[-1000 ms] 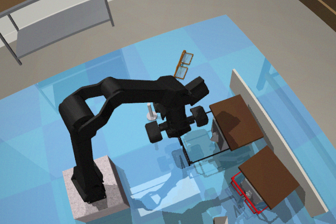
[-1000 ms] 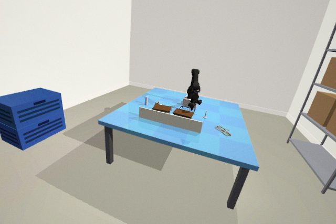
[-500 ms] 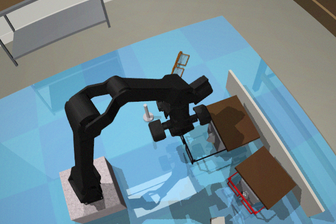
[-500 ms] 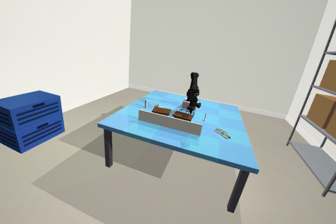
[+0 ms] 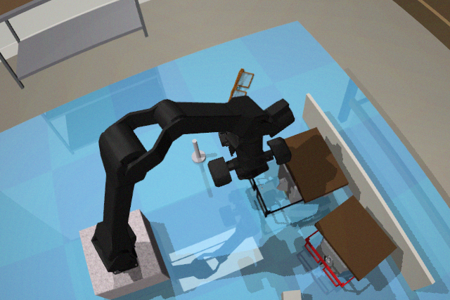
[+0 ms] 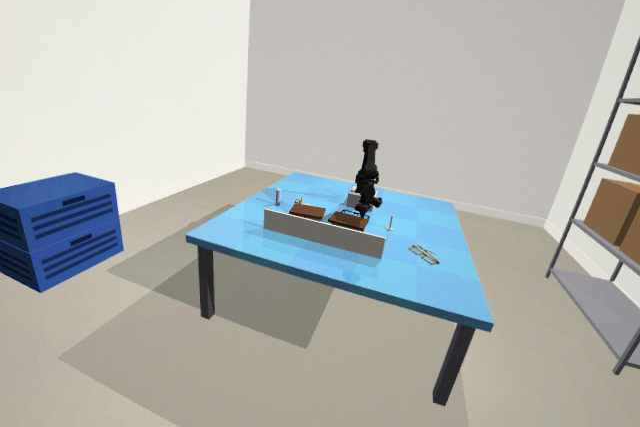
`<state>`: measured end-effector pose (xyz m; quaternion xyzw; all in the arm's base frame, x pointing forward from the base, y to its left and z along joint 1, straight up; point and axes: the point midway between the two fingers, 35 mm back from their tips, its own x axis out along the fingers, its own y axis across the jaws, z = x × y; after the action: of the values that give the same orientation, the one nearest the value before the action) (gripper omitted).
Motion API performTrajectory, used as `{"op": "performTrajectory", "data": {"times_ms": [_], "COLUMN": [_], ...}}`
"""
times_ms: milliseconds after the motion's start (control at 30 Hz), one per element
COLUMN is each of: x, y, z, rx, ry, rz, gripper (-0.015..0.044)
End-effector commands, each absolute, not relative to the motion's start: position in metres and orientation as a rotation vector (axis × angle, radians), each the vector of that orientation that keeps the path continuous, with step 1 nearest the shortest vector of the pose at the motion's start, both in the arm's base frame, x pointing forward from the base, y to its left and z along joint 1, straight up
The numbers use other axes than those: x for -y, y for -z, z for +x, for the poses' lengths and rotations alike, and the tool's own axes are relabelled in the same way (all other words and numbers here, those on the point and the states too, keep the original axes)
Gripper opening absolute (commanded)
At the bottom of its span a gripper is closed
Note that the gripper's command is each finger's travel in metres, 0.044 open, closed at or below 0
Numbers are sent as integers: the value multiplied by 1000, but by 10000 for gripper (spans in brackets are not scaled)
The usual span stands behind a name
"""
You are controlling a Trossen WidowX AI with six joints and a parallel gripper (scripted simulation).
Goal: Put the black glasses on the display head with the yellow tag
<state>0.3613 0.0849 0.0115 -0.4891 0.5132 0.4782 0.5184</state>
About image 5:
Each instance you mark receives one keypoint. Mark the black glasses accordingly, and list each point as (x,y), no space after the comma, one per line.
(261,201)

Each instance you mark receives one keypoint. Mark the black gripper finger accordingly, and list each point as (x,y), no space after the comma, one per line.
(246,176)
(260,170)

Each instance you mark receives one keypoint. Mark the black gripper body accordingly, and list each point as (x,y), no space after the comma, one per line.
(220,170)

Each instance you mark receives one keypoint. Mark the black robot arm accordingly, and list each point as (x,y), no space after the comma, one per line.
(240,123)

